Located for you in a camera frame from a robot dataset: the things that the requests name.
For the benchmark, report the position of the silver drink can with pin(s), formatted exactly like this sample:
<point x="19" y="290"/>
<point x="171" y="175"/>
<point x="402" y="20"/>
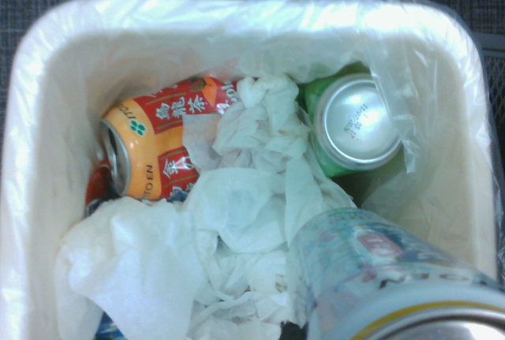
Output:
<point x="394" y="277"/>

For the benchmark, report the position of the orange red tea can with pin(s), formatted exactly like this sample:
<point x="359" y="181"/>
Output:
<point x="158" y="150"/>

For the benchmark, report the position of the green drink can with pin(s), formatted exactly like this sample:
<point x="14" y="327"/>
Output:
<point x="359" y="123"/>

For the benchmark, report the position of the clear plastic bin liner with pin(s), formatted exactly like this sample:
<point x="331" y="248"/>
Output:
<point x="398" y="91"/>

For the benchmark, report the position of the red drink can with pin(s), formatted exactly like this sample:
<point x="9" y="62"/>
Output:
<point x="98" y="186"/>

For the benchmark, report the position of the white trash bin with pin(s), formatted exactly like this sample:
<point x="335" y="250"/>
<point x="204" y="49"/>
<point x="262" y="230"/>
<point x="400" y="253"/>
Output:
<point x="51" y="91"/>

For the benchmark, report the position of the crumpled white tissue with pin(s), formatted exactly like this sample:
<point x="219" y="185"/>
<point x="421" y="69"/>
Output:
<point x="256" y="158"/>
<point x="130" y="261"/>

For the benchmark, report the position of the blue wrapper scrap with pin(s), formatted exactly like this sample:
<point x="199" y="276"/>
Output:
<point x="108" y="328"/>

